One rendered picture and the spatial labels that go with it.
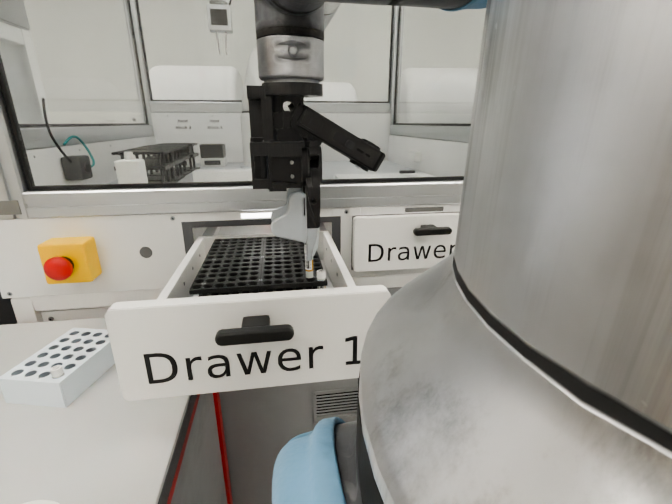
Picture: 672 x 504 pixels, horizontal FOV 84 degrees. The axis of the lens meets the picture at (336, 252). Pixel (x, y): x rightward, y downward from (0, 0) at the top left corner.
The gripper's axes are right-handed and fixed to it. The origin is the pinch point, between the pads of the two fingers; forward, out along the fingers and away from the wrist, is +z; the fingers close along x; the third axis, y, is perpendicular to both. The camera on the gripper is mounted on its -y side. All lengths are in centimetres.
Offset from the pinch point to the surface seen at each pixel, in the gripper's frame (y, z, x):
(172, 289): 18.6, 4.9, 0.1
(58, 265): 39.5, 6.0, -14.3
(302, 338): 2.5, 6.2, 12.1
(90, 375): 30.8, 16.8, 0.5
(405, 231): -20.0, 4.6, -19.9
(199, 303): 12.7, 1.2, 12.0
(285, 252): 3.6, 4.3, -10.5
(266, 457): 10, 61, -22
